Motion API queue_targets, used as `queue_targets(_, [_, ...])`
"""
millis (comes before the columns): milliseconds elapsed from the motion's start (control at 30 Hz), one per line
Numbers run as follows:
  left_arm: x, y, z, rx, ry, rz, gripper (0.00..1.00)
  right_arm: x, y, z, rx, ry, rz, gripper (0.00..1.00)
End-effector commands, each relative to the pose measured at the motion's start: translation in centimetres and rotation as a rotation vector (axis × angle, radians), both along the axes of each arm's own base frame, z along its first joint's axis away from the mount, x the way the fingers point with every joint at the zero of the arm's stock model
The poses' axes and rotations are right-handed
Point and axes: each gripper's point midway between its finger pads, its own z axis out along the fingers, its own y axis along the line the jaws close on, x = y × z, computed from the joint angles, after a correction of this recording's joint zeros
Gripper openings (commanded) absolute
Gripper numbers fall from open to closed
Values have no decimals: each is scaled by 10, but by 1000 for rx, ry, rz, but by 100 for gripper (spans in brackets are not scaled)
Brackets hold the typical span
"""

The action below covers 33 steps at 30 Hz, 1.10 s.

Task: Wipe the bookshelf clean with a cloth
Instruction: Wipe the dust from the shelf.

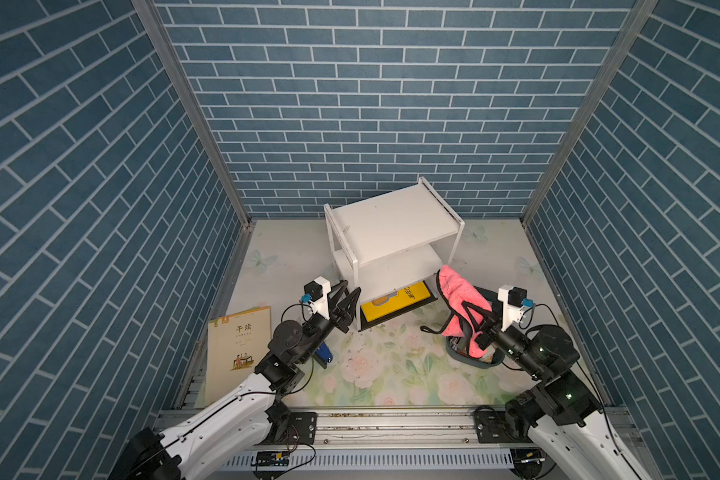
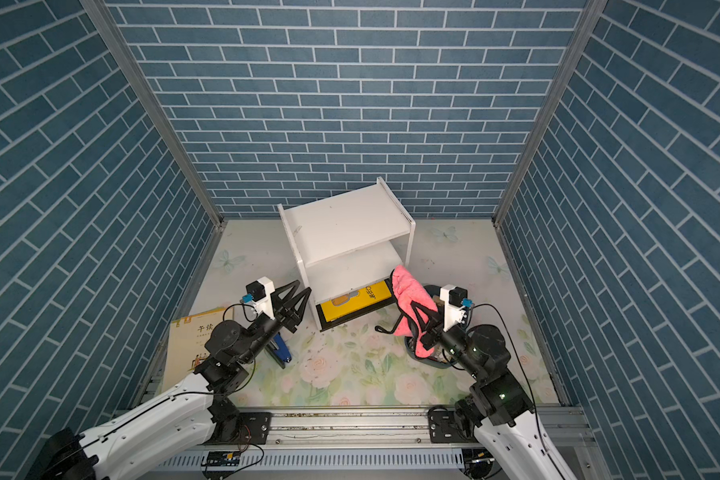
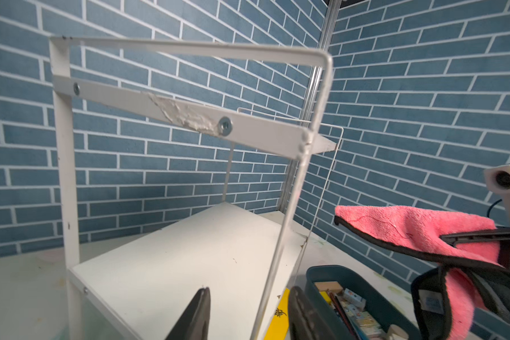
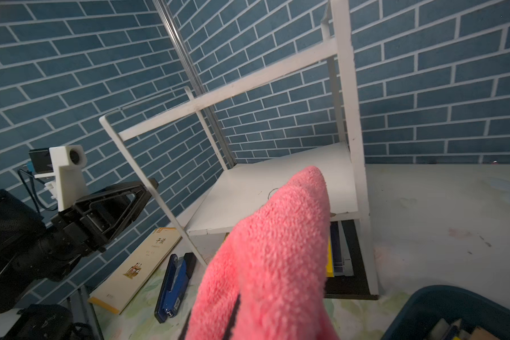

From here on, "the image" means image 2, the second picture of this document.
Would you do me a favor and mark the right circuit board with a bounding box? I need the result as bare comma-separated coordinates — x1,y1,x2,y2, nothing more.
462,448,499,479

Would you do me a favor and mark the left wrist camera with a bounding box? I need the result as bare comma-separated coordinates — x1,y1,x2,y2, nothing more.
241,277,275,319

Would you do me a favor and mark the beige textbook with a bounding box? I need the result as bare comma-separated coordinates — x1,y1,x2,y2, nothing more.
160,308,225,393

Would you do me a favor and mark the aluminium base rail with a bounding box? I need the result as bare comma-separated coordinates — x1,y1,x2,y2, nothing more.
139,406,610,479

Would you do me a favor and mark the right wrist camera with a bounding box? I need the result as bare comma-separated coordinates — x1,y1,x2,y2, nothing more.
439,285,474,331

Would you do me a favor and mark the yellow book under shelf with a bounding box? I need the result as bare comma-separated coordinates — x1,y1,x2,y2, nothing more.
317,279,395,331

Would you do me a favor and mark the left circuit board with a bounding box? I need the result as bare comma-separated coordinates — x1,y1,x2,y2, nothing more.
201,451,241,470

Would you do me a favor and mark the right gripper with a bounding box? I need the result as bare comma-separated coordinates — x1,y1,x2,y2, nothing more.
413,299,484,380

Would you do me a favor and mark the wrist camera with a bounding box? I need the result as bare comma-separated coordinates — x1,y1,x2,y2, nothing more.
241,277,275,319
439,285,474,331

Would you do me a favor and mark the circuit board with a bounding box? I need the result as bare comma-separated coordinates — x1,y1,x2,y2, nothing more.
462,448,499,479
201,451,241,470

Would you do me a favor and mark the blue stapler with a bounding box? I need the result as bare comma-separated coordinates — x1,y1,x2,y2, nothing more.
266,333,292,369

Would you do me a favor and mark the white two-tier bookshelf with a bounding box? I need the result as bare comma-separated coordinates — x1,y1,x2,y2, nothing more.
277,177,416,331

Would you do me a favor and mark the pink and grey cloth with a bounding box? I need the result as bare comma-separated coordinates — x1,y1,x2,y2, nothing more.
374,265,439,359

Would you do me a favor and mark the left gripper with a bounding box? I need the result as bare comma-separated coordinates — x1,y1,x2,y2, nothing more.
236,281,309,366

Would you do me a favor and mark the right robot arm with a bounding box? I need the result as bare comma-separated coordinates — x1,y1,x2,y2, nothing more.
412,302,575,479

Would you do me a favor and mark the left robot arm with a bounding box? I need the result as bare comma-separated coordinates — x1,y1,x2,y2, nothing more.
25,277,311,479

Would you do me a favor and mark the teal storage basket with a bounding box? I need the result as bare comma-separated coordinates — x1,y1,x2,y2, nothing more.
403,284,457,368

